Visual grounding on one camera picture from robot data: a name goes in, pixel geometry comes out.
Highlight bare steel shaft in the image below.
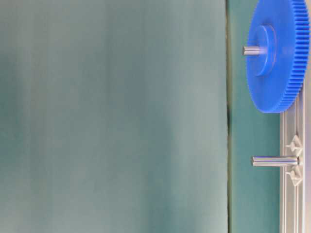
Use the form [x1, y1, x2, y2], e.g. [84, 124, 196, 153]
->
[251, 156, 299, 167]

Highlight steel shaft through large gear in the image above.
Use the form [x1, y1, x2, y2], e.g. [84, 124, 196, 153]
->
[242, 46, 267, 56]

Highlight large blue plastic gear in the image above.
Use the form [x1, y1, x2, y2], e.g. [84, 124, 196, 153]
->
[245, 0, 311, 113]

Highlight white plastic shaft bracket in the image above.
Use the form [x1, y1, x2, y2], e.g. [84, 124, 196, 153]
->
[285, 135, 303, 187]

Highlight silver aluminium extrusion rail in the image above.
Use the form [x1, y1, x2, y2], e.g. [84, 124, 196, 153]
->
[280, 86, 311, 233]

